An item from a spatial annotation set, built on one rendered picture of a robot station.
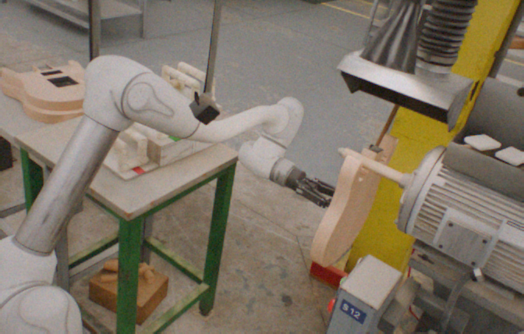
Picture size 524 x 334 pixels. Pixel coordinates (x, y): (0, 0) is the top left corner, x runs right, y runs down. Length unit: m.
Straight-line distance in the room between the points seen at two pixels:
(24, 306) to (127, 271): 0.55
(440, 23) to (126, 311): 1.40
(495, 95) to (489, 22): 0.83
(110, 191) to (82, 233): 1.29
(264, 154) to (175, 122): 0.51
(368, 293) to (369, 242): 1.46
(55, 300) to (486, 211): 1.02
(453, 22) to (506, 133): 0.30
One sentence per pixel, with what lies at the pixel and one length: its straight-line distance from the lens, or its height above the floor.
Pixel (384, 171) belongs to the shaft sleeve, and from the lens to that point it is 1.36.
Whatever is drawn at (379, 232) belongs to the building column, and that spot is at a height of 0.43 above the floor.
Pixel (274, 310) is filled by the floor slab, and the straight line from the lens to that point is 2.58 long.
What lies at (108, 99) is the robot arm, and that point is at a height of 1.37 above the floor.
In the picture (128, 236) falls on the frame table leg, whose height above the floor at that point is 0.83.
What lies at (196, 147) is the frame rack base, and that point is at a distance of 1.87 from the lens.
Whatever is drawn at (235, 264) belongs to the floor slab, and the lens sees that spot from 2.77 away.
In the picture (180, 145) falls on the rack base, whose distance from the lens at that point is 1.80.
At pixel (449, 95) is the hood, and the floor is 1.52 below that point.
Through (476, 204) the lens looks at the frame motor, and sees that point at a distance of 1.23.
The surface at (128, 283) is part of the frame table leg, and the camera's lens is 1.78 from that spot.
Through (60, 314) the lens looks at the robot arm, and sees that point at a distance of 1.25.
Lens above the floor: 1.90
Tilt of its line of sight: 30 degrees down
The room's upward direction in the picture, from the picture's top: 11 degrees clockwise
